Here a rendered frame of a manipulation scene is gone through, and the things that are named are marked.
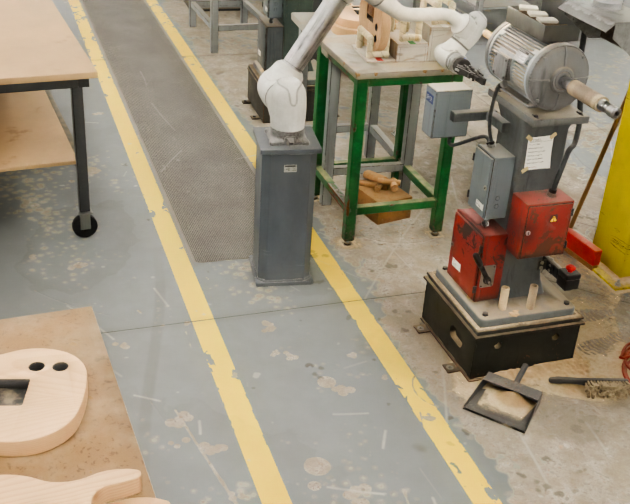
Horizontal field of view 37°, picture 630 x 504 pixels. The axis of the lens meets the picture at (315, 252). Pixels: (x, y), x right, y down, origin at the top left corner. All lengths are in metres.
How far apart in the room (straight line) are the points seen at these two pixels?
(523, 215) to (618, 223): 1.25
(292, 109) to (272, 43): 2.20
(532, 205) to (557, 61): 0.54
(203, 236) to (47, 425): 2.82
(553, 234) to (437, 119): 0.64
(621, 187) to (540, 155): 1.16
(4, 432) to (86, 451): 0.18
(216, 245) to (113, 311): 0.76
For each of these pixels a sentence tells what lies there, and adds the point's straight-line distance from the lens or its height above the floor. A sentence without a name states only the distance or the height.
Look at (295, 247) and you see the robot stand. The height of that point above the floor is 0.20.
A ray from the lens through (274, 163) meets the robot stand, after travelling 4.19.
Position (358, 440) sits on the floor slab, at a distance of 3.61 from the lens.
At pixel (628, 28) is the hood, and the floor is 1.52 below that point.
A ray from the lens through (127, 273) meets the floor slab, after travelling 4.58.
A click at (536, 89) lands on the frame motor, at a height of 1.22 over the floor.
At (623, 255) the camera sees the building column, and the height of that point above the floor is 0.15.
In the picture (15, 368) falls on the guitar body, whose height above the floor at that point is 0.94.
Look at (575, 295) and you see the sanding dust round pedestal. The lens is 4.74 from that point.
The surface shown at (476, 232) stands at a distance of 3.80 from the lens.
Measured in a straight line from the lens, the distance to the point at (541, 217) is 3.73.
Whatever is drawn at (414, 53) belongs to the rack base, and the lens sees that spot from 4.71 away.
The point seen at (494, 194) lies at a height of 0.77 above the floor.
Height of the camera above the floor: 2.32
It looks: 29 degrees down
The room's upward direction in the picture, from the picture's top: 4 degrees clockwise
